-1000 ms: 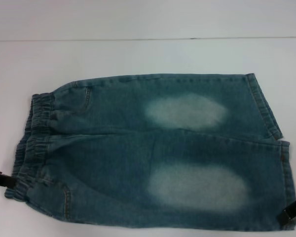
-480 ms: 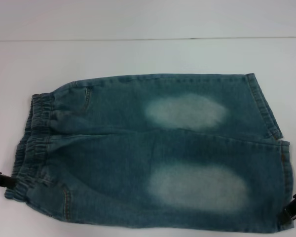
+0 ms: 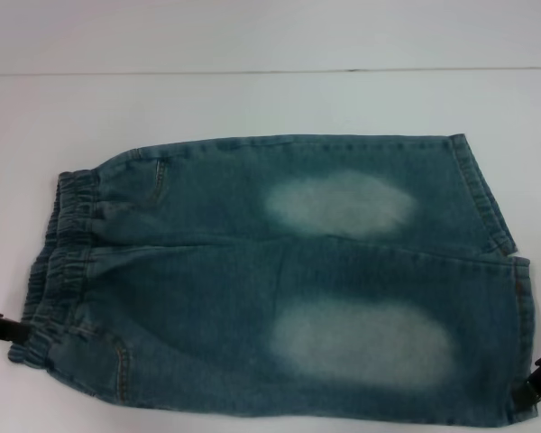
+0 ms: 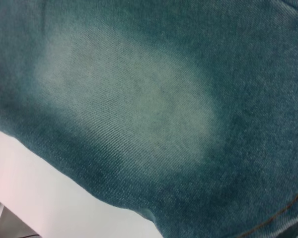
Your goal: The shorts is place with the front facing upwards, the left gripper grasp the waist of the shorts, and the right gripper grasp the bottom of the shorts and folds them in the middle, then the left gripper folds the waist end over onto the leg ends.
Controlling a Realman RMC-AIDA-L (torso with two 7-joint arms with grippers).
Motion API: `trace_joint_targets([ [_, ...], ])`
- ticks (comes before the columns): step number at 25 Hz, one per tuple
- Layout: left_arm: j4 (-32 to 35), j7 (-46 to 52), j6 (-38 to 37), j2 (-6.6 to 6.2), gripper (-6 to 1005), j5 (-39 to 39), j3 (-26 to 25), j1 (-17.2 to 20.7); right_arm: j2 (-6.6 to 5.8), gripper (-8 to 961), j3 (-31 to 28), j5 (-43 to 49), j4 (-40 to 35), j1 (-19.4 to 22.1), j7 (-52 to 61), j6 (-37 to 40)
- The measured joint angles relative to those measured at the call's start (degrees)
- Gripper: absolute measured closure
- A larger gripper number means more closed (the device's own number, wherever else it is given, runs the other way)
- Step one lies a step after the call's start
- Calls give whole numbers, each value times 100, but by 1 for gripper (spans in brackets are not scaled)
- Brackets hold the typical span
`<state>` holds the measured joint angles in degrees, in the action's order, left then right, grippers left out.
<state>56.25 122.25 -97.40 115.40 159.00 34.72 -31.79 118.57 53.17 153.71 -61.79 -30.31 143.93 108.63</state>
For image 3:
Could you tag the blue denim shorts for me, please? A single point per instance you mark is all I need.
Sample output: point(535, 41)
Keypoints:
point(261, 270)

